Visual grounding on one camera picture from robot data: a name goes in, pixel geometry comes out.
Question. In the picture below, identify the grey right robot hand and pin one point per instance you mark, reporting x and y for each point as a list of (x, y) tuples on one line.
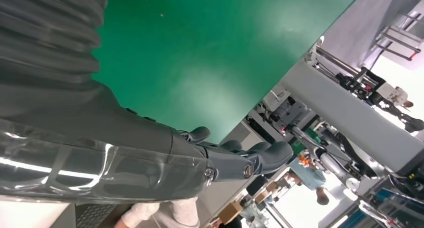
[(99, 153)]

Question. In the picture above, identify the dark grey laptop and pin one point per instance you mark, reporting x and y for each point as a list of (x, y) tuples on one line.
[(94, 216)]

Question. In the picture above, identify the grey metal frame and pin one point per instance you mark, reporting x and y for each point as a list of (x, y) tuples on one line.
[(397, 37)]

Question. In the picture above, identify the white desk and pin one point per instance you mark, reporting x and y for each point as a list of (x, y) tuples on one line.
[(30, 216)]

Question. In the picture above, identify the white machine stand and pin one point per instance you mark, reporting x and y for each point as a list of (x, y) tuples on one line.
[(348, 117)]

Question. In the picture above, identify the person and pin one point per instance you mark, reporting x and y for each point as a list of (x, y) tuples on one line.
[(394, 93), (165, 213), (308, 176)]

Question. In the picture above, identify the brown cardboard box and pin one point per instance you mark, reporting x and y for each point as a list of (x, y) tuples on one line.
[(231, 213)]

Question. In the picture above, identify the green table mat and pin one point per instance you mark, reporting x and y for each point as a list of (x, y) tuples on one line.
[(198, 54)]

